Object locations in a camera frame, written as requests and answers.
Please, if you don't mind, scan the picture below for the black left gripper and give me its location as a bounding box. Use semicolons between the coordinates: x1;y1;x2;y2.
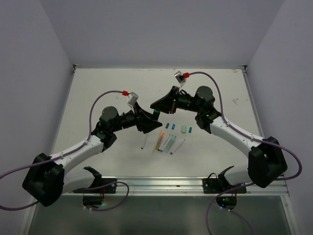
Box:
111;101;162;133

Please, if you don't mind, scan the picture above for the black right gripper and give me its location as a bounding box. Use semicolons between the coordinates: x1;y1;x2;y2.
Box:
151;85;202;114

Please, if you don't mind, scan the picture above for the black green capped highlighter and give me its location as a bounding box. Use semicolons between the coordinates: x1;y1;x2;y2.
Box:
152;110;160;121

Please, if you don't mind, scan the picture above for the yellow slim highlighter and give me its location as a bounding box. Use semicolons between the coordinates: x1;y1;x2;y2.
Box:
152;130;163;153

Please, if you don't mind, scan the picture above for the orange brown highlighter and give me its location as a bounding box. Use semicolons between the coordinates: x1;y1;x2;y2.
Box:
156;132;164;149

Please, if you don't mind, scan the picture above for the dark green capped marker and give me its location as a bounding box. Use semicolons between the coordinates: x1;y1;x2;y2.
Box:
158;134;171;152

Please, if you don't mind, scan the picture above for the pale green highlighter cap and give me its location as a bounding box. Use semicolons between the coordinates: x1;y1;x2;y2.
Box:
181;125;187;133

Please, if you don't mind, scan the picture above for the blue capped white marker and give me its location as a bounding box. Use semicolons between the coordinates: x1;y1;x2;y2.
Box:
160;134;174;152

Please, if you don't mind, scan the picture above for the pale green translucent highlighter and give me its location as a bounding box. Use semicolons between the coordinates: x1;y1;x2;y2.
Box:
164;136;177;153

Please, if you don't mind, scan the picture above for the teal capped white marker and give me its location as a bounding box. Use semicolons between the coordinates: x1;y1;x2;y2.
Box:
170;139;185;155

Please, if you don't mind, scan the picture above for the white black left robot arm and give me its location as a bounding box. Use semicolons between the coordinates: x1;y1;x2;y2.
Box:
22;103;162;207

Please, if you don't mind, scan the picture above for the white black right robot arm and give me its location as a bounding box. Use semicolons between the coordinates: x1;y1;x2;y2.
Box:
150;86;288;192

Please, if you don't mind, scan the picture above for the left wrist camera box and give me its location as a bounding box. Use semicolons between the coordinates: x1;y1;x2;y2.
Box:
127;92;139;107

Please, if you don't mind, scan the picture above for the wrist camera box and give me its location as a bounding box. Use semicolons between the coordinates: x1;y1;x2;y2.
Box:
127;92;139;107
174;71;190;88

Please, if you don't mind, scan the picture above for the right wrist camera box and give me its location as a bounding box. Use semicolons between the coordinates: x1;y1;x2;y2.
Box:
174;71;190;88

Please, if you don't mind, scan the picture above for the aluminium front rail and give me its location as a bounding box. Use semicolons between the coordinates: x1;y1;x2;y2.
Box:
63;173;289;196

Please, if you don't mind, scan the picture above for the aluminium side rail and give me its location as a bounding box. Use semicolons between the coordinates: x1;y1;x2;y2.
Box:
241;65;277;176

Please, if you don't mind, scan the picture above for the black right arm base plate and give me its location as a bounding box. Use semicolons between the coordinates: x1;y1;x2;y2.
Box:
202;178;247;210

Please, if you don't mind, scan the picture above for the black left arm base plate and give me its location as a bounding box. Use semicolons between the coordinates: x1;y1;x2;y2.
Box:
73;178;117;209

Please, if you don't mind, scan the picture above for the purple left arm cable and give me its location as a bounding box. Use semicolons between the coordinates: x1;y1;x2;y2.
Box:
0;90;129;212

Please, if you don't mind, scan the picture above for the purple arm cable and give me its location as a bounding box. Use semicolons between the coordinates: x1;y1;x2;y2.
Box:
184;71;303;235
0;90;129;212

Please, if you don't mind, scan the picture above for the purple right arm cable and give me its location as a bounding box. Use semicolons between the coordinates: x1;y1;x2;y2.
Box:
184;71;303;235

